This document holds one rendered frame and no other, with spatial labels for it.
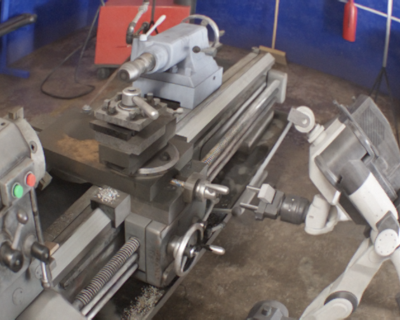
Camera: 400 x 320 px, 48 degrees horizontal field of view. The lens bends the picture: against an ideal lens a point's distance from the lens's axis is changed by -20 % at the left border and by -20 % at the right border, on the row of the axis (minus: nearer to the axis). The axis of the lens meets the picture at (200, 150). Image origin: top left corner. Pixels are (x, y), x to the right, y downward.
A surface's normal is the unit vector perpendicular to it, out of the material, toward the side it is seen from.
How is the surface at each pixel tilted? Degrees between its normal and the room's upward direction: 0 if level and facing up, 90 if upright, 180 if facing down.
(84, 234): 36
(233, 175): 0
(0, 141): 45
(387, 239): 70
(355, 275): 90
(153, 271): 90
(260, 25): 90
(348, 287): 90
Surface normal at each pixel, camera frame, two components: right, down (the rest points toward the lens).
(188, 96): -0.40, 0.42
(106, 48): -0.06, 0.48
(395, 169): -0.18, 0.14
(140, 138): 0.08, -0.87
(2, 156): 0.71, -0.43
